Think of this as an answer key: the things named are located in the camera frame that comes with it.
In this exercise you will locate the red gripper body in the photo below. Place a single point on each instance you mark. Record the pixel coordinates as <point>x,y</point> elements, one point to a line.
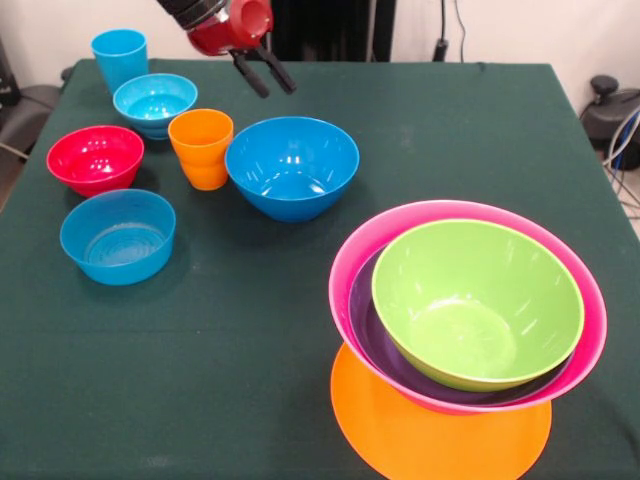
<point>235,30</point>

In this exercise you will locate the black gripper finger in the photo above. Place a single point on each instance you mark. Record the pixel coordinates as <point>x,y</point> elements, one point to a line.
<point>252,75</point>
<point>277,70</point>

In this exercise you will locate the large pink bowl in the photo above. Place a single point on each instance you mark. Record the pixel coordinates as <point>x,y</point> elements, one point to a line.
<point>350,280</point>

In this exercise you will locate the purple bowl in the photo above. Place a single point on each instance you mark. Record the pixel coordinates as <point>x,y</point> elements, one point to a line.
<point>370,330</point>

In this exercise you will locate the green bowl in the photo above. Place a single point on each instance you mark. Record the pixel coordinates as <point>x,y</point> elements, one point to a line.
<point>475,300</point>

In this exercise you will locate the large orange bowl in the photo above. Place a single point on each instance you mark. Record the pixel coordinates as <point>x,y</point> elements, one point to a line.
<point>430,445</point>

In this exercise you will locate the orange cup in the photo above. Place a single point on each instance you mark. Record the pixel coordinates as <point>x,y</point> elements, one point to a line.
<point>200,160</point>

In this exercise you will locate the small ribbed cyan bowl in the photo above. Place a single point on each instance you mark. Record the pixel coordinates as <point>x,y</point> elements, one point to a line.
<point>150,100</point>

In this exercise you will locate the blue cup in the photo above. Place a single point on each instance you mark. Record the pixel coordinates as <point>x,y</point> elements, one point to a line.
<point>120,60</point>

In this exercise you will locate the small crimson bowl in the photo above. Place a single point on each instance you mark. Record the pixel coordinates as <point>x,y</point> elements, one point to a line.
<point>95,160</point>

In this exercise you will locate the translucent blue bowl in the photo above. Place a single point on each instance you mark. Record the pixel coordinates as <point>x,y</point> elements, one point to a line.
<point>117,240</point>

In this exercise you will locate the dark green tablecloth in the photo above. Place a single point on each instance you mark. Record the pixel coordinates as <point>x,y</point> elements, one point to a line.
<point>200,350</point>

